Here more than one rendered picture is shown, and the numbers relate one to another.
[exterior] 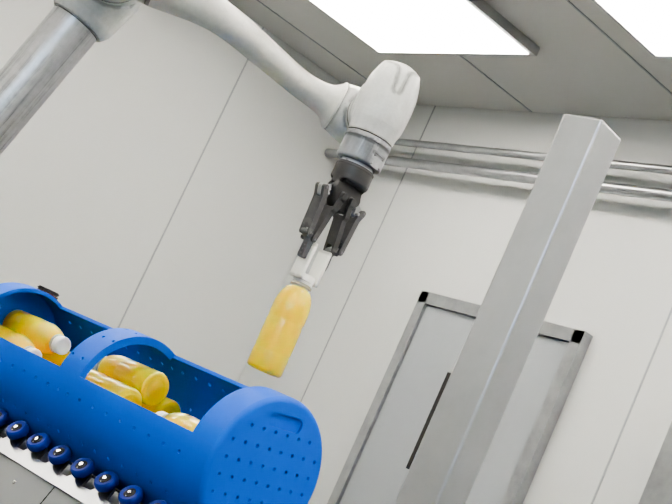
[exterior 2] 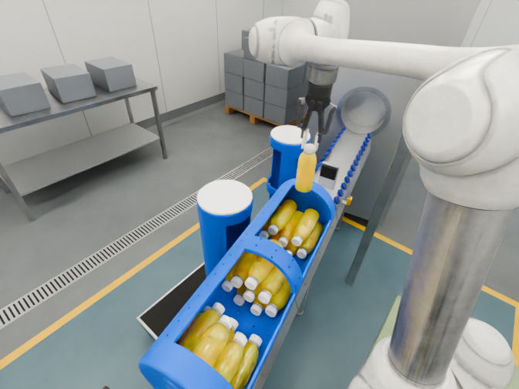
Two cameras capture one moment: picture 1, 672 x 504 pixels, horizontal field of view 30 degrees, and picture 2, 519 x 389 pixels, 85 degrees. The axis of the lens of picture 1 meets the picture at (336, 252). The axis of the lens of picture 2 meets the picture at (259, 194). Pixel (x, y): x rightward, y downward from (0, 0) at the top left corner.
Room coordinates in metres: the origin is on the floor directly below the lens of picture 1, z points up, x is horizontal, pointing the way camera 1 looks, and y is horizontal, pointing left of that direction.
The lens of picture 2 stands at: (2.71, 0.85, 1.94)
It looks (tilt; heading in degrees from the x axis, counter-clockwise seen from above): 39 degrees down; 253
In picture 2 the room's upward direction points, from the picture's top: 3 degrees clockwise
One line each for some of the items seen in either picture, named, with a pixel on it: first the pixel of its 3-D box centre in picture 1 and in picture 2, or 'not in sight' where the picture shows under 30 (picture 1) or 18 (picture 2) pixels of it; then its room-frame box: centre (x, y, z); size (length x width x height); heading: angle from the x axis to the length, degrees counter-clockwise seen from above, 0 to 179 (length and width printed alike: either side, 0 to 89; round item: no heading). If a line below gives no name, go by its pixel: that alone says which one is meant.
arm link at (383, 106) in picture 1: (384, 103); (325, 32); (2.29, 0.03, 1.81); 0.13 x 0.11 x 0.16; 10
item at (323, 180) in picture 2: not in sight; (327, 176); (1.93, -0.35, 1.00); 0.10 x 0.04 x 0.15; 137
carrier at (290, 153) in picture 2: not in sight; (284, 184); (1.98, -0.84, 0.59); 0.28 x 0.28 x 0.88
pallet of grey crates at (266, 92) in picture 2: not in sight; (269, 79); (1.30, -3.47, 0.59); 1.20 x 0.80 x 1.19; 126
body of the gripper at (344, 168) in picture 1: (346, 188); (318, 96); (2.28, 0.03, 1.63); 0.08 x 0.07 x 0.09; 137
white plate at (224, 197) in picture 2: not in sight; (225, 196); (2.55, -0.26, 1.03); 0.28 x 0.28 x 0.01
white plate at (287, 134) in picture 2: not in sight; (290, 134); (1.98, -0.84, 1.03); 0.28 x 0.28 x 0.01
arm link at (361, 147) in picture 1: (362, 153); (322, 72); (2.28, 0.03, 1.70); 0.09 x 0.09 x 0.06
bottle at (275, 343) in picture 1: (282, 326); (306, 170); (2.28, 0.03, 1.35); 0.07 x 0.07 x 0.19
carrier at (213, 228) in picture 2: not in sight; (227, 253); (2.55, -0.26, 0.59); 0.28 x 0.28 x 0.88
